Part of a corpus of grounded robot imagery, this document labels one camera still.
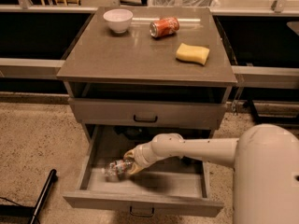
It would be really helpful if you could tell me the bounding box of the clear plastic water bottle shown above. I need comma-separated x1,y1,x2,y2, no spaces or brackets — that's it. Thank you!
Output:
102,159,134,177

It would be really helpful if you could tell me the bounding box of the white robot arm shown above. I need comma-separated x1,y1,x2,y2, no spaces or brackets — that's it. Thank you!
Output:
125,124,299,224

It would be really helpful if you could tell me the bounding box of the open grey middle drawer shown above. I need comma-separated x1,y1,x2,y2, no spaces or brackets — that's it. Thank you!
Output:
64,126,223,217

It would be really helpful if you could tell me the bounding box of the closed grey top drawer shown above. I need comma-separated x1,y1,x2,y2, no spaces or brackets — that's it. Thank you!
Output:
69,98,226,130

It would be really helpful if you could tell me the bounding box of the grey drawer cabinet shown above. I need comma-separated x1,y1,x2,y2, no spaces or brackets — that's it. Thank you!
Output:
57,7,236,139

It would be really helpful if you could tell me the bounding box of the black stand leg left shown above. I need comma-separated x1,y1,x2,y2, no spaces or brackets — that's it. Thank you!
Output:
27,169,58,224

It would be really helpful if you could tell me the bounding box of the yellow sponge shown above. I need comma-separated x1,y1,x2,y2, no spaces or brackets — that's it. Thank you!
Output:
176,43,209,65

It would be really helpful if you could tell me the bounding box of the red soda can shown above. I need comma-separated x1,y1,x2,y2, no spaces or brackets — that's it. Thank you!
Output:
149,17,179,38

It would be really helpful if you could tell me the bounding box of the white ceramic bowl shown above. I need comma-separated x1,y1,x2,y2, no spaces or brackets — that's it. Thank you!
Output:
103,8,133,34

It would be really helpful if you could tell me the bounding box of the grey metal railing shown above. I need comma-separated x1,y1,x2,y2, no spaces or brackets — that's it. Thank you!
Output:
1,7,298,89

